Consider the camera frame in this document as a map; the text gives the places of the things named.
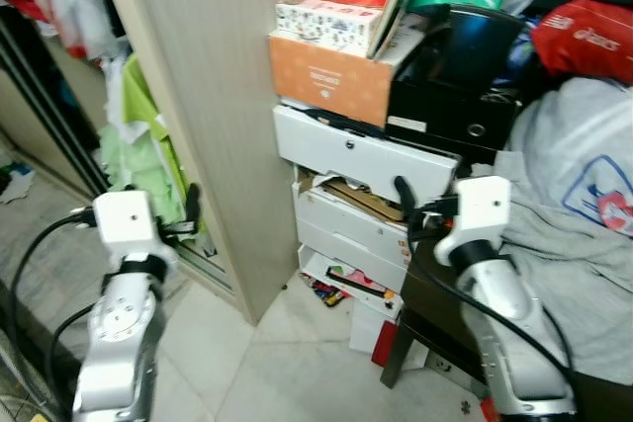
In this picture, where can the white patterned box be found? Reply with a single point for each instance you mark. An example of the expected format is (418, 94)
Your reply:
(326, 25)

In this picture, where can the grey garment with logo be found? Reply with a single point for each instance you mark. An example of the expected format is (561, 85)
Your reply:
(564, 244)

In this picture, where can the black glossy case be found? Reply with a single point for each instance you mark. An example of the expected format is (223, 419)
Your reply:
(465, 66)

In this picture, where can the beige wooden wardrobe panel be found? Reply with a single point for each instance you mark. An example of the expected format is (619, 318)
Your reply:
(198, 126)

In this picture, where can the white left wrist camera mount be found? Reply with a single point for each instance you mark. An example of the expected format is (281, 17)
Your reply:
(124, 222)

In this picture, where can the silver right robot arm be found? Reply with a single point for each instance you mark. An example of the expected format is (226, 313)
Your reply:
(514, 323)

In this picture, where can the brown cardboard sheet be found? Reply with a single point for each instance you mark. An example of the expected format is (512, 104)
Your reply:
(361, 200)

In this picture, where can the orange cardboard box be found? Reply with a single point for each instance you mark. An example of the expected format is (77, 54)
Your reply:
(326, 81)

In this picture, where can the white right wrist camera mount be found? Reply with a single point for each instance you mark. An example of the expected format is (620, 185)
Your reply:
(480, 210)

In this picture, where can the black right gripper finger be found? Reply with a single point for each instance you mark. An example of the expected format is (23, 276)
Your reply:
(405, 200)

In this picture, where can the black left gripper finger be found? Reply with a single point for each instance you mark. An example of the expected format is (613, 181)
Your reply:
(192, 207)

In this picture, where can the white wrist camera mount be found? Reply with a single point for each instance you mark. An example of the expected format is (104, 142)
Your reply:
(480, 210)
(124, 222)

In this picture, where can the light green garment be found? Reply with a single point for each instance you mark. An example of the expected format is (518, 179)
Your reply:
(138, 145)

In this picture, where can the white plastic drawer unit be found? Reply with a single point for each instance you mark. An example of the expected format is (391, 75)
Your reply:
(356, 150)

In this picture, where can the red and white carton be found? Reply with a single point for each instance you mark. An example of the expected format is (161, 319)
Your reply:
(374, 333)

